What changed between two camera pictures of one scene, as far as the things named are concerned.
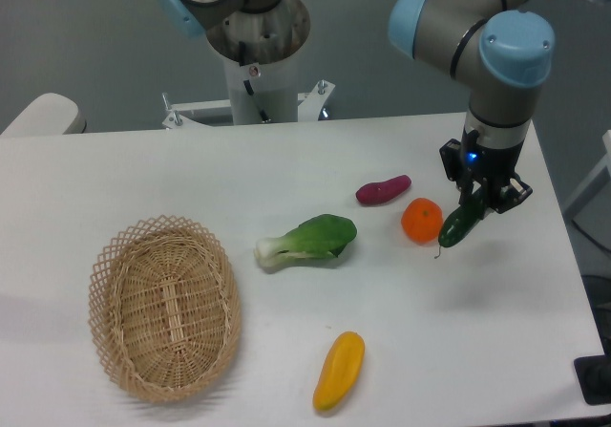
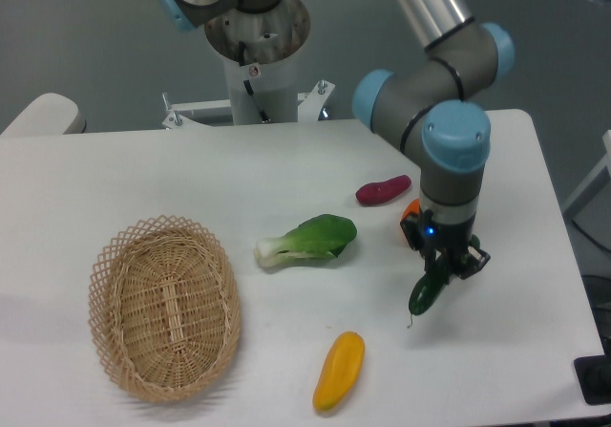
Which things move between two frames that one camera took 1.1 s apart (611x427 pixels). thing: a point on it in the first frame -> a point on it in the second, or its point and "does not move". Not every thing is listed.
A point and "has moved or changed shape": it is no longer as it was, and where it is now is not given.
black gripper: x=468 y=161 -> x=446 y=247
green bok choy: x=321 y=237 does not move
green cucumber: x=460 y=224 has moved or changed shape
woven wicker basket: x=165 y=309 does not move
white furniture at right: x=589 y=209 does not move
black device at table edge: x=594 y=375 does not move
